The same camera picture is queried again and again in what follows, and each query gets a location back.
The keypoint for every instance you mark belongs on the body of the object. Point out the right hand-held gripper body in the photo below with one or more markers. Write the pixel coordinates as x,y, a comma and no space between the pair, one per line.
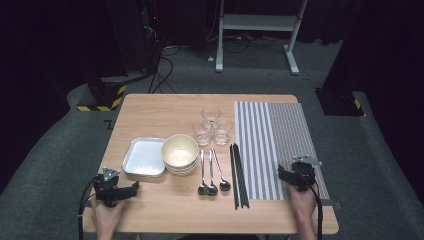
303,176

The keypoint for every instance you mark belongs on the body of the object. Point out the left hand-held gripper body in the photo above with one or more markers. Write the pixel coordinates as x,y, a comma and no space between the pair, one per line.
106,191

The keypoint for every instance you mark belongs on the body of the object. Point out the square white plate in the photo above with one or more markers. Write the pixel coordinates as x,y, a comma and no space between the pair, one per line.
143,156

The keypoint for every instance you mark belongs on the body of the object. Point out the bundle of black chopsticks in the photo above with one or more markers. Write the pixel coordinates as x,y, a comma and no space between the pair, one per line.
238,173

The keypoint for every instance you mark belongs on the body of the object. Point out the person's left hand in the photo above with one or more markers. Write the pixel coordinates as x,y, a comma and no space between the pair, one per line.
106,216

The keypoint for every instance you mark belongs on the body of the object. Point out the person's right hand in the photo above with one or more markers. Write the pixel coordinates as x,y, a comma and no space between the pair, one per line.
305,206

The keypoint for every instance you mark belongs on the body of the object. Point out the grey tape strip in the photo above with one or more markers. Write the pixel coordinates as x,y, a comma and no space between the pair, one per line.
333,204

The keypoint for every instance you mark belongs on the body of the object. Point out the grey white striped placemat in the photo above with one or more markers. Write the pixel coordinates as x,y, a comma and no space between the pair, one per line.
266,133

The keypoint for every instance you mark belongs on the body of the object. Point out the black yellow striped stand base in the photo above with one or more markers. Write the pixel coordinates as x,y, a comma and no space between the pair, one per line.
100,96
336,103

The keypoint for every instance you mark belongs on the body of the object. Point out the small white plug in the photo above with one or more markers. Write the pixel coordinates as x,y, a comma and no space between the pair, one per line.
210,59

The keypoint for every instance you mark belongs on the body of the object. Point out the black curtain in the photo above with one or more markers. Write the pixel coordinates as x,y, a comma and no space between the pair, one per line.
393,66
40,66

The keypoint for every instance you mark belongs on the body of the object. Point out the white metal stand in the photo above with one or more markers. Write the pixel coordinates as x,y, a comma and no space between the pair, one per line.
256,22

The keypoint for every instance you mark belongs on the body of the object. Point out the black equipment rack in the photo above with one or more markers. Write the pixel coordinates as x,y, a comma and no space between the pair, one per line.
150,33

